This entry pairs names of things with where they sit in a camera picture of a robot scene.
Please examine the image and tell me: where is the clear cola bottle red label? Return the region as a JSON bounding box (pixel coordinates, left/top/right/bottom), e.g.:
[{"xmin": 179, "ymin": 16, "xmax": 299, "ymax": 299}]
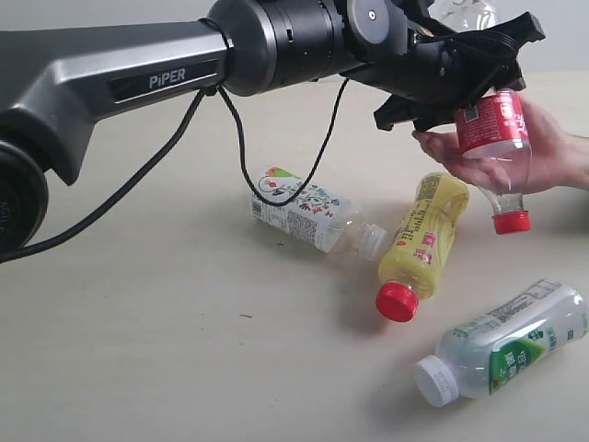
[{"xmin": 432, "ymin": 0, "xmax": 534, "ymax": 236}]

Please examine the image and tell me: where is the clear bottle floral white label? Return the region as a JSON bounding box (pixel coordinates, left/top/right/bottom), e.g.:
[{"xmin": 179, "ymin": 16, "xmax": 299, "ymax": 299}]
[{"xmin": 250, "ymin": 166, "xmax": 392, "ymax": 261}]

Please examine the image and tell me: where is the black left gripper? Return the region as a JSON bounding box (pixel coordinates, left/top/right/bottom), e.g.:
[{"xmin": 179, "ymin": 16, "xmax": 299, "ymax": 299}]
[{"xmin": 342, "ymin": 1, "xmax": 546, "ymax": 133}]

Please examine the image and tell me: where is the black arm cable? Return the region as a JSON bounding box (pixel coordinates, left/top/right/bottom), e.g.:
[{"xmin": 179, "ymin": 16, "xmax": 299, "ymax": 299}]
[{"xmin": 0, "ymin": 27, "xmax": 521, "ymax": 266}]

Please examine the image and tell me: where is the clear bottle green white label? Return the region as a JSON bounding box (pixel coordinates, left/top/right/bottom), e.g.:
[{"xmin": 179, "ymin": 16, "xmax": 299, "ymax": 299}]
[{"xmin": 413, "ymin": 278, "xmax": 588, "ymax": 407}]

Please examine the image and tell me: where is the person's open hand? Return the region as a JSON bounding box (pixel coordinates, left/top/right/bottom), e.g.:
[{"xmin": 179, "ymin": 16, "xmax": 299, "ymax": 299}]
[{"xmin": 411, "ymin": 95, "xmax": 588, "ymax": 194}]

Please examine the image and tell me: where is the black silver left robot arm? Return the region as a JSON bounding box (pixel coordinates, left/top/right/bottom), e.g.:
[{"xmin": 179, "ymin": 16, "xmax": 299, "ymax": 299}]
[{"xmin": 1, "ymin": 1, "xmax": 545, "ymax": 262}]

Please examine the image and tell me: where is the person's bare forearm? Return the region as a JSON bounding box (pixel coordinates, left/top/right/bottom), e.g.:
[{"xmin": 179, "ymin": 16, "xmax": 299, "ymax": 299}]
[{"xmin": 566, "ymin": 134, "xmax": 589, "ymax": 191}]

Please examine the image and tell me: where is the yellow bottle red cap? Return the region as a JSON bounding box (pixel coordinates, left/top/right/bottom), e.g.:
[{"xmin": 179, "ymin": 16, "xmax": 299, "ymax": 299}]
[{"xmin": 375, "ymin": 172, "xmax": 469, "ymax": 322}]

